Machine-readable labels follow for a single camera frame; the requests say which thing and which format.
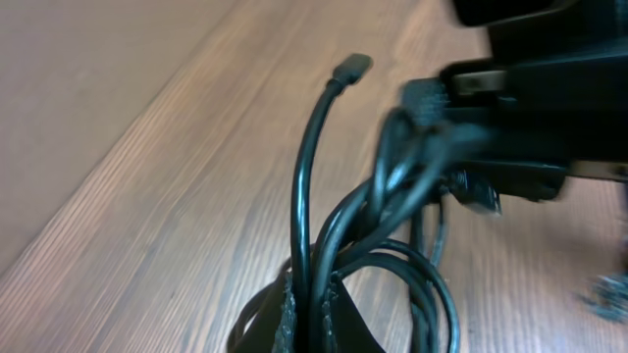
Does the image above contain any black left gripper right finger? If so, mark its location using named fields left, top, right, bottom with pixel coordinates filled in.
left=321, top=279, right=385, bottom=353

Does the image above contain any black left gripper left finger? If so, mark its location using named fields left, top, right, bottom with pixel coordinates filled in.
left=236, top=274, right=297, bottom=353

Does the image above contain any cardboard wall panel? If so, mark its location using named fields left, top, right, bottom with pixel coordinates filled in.
left=1, top=0, right=234, bottom=268

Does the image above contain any black USB-A cable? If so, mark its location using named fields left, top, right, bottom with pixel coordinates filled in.
left=226, top=107, right=503, bottom=353

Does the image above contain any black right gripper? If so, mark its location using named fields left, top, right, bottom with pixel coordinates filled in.
left=400, top=0, right=627, bottom=202

